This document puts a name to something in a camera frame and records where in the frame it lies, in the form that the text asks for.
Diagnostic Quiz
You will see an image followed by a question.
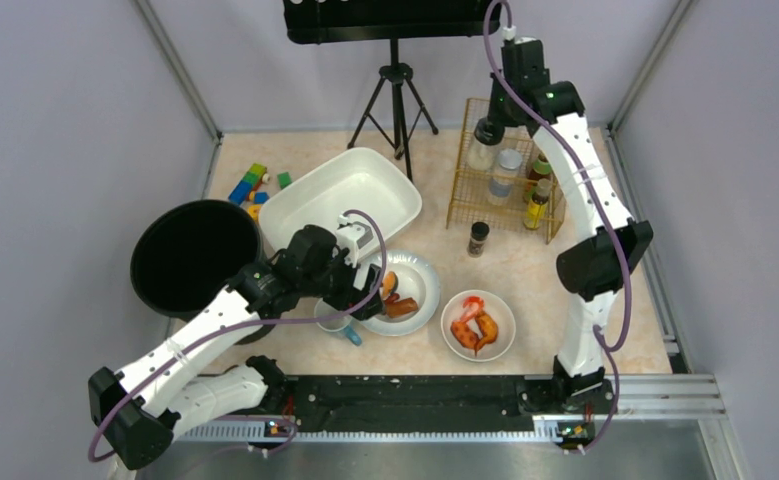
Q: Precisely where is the black tripod stand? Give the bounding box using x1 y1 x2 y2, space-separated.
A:
347 38 440 182

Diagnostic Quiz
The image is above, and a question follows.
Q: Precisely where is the red shrimp toy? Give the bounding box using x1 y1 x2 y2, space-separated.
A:
458 296 485 323

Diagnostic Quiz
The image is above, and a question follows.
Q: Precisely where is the white fluted plate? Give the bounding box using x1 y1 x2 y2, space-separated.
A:
359 249 441 337

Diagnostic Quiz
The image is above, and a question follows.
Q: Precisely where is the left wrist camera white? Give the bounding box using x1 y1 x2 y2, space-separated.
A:
334 221 374 267

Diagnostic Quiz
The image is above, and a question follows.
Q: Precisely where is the black panel on tripod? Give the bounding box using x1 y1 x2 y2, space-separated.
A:
282 0 501 45

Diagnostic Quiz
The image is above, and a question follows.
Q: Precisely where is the salmon slice toy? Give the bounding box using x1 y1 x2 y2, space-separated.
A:
381 271 399 299

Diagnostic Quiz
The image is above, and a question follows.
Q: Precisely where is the white mug blue handle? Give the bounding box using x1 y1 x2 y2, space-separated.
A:
314 300 362 347

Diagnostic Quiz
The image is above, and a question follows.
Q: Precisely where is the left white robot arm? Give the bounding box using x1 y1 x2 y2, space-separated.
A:
87 209 388 470

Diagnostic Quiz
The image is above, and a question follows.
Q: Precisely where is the fried chicken piece toy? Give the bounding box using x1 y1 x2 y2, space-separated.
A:
450 321 480 352

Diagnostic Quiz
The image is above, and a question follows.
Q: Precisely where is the small black spice shaker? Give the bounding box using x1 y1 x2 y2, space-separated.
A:
467 221 490 258

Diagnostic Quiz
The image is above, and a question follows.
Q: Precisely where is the purple cable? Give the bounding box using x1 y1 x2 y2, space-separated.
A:
482 0 634 458
87 209 388 464

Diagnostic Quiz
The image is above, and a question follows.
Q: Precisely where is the silver lid blue label jar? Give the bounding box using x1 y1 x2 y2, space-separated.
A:
486 149 523 206

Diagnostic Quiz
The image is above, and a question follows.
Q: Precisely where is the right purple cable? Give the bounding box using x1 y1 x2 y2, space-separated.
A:
482 0 634 458

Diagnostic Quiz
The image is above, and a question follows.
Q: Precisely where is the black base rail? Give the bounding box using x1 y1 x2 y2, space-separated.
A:
243 374 619 452

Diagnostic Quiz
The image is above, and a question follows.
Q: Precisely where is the fried chicken wing toy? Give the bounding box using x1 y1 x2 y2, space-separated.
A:
475 311 499 354

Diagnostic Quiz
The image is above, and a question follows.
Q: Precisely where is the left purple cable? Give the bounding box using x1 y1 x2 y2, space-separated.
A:
87 209 388 464

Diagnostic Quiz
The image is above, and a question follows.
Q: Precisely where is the red sauce bottle yellow cap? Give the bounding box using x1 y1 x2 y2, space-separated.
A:
523 153 553 203

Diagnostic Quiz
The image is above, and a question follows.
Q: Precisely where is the black lid glass jar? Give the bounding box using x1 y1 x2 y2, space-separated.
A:
466 117 505 171

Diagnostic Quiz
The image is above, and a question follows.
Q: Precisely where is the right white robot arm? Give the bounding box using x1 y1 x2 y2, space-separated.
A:
474 37 653 405

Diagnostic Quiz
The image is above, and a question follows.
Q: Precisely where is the colourful toy block stack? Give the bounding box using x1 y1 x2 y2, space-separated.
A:
227 163 270 205

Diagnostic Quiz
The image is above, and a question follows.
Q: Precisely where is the white rectangular basin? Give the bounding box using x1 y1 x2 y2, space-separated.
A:
258 147 423 251

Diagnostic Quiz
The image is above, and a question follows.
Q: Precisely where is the small yellow oil bottle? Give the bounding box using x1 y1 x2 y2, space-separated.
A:
523 178 553 230

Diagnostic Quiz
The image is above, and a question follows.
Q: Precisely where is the green toy block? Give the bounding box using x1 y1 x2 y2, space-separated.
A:
277 172 293 189

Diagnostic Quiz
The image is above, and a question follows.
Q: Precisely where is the brown sausage roll toy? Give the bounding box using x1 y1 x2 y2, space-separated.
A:
386 298 419 319

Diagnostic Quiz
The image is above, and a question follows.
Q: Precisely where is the white floral bowl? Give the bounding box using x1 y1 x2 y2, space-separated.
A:
439 290 517 364

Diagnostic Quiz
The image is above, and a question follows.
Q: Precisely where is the black round bin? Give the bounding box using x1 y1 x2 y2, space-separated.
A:
130 199 266 321

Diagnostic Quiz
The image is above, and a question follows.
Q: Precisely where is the gold wire rack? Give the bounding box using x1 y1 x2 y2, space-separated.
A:
446 97 566 243

